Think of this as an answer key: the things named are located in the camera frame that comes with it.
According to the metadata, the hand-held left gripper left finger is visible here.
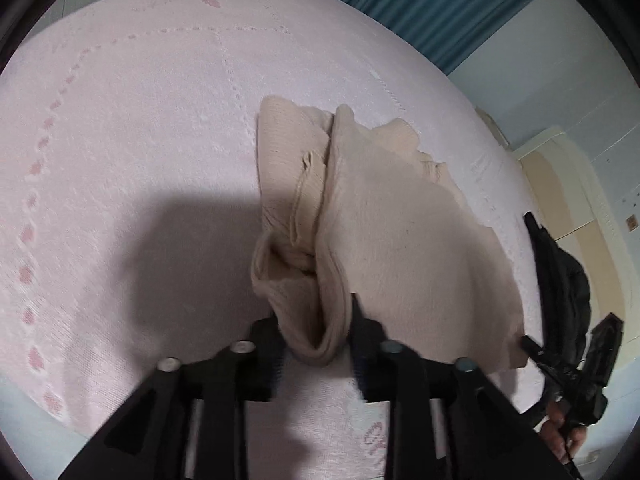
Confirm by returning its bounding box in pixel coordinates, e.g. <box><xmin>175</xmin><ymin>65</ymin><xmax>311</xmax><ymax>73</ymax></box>
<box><xmin>59</xmin><ymin>317</ymin><xmax>287</xmax><ymax>480</ymax></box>

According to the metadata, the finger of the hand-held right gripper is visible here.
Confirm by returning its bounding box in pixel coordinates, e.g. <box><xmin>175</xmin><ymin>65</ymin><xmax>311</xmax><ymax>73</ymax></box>
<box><xmin>520</xmin><ymin>335</ymin><xmax>568</xmax><ymax>378</ymax></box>

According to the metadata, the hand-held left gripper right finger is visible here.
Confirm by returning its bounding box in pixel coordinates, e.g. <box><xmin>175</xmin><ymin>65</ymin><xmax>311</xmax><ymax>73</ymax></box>
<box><xmin>346</xmin><ymin>294</ymin><xmax>573</xmax><ymax>480</ymax></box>

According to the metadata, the beige knit sweater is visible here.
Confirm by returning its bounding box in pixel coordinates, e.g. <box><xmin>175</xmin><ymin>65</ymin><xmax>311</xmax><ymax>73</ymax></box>
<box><xmin>250</xmin><ymin>95</ymin><xmax>529</xmax><ymax>373</ymax></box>

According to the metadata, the person's right hand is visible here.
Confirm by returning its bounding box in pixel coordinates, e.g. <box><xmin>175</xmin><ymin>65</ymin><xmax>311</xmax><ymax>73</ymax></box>
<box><xmin>539</xmin><ymin>400</ymin><xmax>590</xmax><ymax>461</ymax></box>

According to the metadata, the black puffer jacket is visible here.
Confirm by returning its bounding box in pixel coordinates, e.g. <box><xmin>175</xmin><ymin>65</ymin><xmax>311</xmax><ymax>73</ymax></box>
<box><xmin>522</xmin><ymin>212</ymin><xmax>593</xmax><ymax>366</ymax></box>

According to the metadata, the cream wooden headboard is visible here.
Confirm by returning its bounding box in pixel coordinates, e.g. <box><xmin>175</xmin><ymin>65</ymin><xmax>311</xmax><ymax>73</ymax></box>
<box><xmin>515</xmin><ymin>127</ymin><xmax>640</xmax><ymax>321</ymax></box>

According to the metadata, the pink bed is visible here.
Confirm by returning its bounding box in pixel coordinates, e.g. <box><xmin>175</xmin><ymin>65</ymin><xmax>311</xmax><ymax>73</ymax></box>
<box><xmin>0</xmin><ymin>0</ymin><xmax>551</xmax><ymax>480</ymax></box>

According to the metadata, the teal curtain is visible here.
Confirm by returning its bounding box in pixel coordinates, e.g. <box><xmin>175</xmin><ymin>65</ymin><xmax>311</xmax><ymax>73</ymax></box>
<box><xmin>250</xmin><ymin>0</ymin><xmax>557</xmax><ymax>77</ymax></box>

